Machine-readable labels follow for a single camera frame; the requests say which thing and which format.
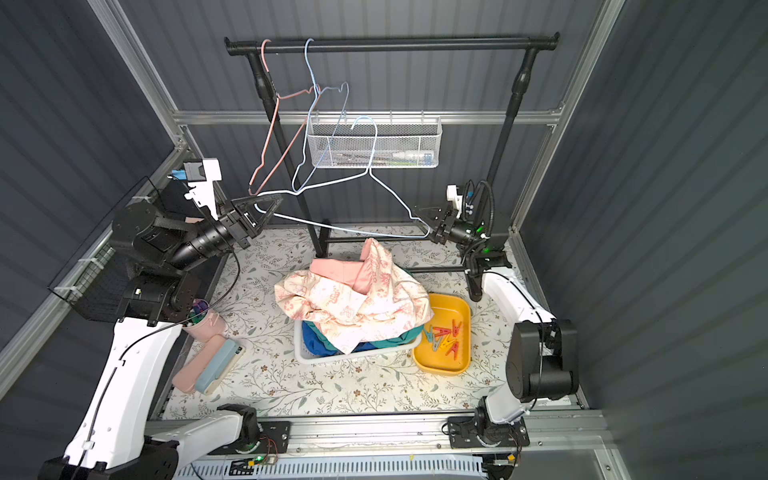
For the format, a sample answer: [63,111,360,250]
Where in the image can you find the pink wire hanger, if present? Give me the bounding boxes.
[248,38,319,196]

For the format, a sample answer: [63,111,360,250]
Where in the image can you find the pink floral garment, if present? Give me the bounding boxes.
[274,238,433,354]

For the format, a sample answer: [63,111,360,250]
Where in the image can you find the green jacket orange letter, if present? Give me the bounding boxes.
[312,323,424,353]

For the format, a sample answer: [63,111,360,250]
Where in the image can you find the yellow clothespin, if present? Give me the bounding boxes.
[438,336,457,351]

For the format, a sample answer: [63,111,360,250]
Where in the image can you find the blue red white jacket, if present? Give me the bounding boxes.
[299,320,379,358]

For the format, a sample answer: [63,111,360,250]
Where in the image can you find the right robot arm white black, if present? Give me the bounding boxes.
[411,203,579,448]

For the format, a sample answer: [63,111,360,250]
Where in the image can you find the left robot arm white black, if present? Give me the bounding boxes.
[38,194,282,479]

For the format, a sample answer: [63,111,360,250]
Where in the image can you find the white mesh hanging cup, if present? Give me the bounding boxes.
[304,116,443,169]

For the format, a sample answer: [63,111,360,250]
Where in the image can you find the pink pen cup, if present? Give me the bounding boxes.
[183,299,227,343]

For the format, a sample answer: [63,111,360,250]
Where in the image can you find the yellow plastic tray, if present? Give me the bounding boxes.
[413,293,472,376]

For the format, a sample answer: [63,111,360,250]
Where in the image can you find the pink and teal flat cases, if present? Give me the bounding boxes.
[172,335,226,394]

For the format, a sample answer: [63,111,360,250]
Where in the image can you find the white perforated laundry basket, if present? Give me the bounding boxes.
[294,323,423,365]

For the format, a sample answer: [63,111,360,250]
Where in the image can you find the black clothes rack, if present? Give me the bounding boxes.
[225,32,560,302]

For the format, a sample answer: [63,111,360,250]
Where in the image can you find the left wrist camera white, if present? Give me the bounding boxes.
[169,158,222,220]

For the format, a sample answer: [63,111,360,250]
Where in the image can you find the black wire mesh basket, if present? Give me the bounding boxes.
[48,176,191,324]

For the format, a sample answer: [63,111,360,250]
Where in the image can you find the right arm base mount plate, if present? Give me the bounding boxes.
[441,416,530,449]

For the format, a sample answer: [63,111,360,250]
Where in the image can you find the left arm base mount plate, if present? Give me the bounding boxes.
[210,421,292,456]

